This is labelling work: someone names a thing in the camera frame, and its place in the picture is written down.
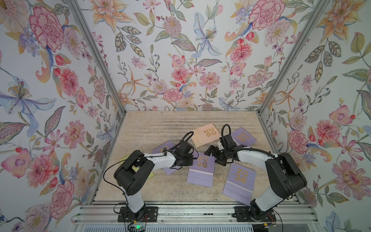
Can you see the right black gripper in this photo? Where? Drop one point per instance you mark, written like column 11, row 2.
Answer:
column 214, row 154

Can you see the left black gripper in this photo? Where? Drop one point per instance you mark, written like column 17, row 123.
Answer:
column 191, row 160

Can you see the peach pink calendar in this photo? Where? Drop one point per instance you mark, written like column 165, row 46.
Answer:
column 205, row 135

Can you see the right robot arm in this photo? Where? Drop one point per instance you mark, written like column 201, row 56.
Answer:
column 284, row 175

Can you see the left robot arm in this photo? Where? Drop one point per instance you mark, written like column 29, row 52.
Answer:
column 133, row 173

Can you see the lime green calendar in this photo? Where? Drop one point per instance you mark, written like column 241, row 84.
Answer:
column 136, row 169

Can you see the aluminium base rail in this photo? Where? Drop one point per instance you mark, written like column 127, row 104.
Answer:
column 289, row 216

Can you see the right aluminium corner post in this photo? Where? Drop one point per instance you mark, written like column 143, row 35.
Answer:
column 298, row 46

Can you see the aluminium corner post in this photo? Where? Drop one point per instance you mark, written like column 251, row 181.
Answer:
column 79, row 17
column 298, row 46

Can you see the left aluminium corner post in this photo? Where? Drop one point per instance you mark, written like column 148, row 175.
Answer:
column 79, row 17

